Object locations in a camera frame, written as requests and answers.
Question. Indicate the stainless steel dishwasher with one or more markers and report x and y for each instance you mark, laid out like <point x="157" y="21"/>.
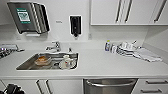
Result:
<point x="110" y="87"/>

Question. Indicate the white drawer unit beside dishwasher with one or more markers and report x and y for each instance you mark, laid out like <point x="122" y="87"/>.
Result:
<point x="151" y="86"/>

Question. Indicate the stainless steel sink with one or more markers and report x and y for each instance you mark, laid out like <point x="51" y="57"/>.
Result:
<point x="30" y="65"/>

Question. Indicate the dish rack with dishes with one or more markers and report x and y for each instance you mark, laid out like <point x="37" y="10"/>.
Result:
<point x="8" y="51"/>

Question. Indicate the orange sponge in bowl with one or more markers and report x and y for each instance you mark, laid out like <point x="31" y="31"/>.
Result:
<point x="42" y="60"/>

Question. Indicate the white under-sink cabinet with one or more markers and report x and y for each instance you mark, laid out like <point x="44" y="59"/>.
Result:
<point x="63" y="87"/>

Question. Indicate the chrome faucet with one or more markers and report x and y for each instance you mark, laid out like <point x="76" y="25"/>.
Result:
<point x="54" y="46"/>

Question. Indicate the white mug in sink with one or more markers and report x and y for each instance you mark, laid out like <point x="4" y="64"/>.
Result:
<point x="67" y="62"/>

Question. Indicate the grey paper towel dispenser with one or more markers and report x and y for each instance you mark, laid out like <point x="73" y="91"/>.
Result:
<point x="28" y="16"/>

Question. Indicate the dish soap bottle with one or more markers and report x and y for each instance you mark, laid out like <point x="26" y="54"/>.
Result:
<point x="107" y="46"/>

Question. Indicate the stack of white dishes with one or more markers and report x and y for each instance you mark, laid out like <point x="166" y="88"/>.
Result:
<point x="126" y="49"/>

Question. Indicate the black wall soap dispenser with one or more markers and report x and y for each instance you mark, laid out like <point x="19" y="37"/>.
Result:
<point x="75" y="26"/>

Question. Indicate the white wall outlet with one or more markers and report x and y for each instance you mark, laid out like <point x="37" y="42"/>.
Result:
<point x="89" y="36"/>

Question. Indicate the white three-door wall cabinet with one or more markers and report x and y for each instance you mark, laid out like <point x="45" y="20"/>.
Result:
<point x="130" y="11"/>

